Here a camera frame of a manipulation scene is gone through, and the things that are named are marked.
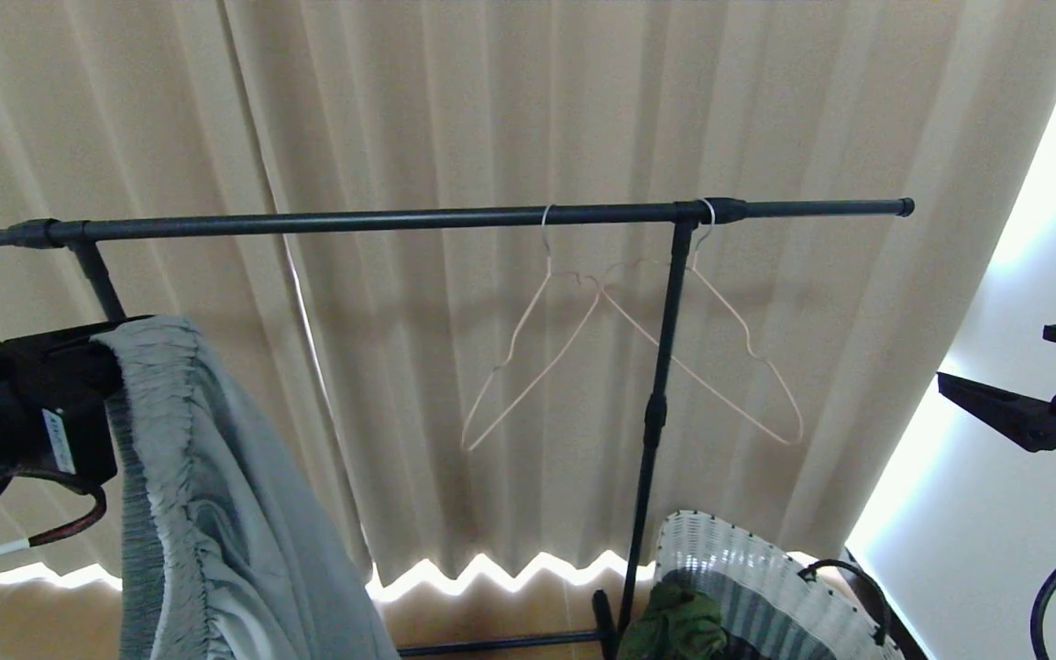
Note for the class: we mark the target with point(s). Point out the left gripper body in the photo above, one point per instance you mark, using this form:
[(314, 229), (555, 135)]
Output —
[(42, 403)]

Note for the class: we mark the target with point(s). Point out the pale grey shorts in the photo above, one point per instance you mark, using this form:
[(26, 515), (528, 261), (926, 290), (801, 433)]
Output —
[(235, 513)]

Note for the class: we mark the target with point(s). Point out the pink clothes hanger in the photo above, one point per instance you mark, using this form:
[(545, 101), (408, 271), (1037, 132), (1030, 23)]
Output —
[(537, 366), (720, 391)]

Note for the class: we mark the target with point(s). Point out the white laundry basket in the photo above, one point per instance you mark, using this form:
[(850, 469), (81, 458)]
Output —
[(730, 559)]

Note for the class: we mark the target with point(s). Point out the black clothes rack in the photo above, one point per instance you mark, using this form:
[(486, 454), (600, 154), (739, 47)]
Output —
[(400, 220)]

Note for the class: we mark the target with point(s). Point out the green garment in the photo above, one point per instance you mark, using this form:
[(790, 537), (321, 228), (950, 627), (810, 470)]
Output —
[(675, 628)]

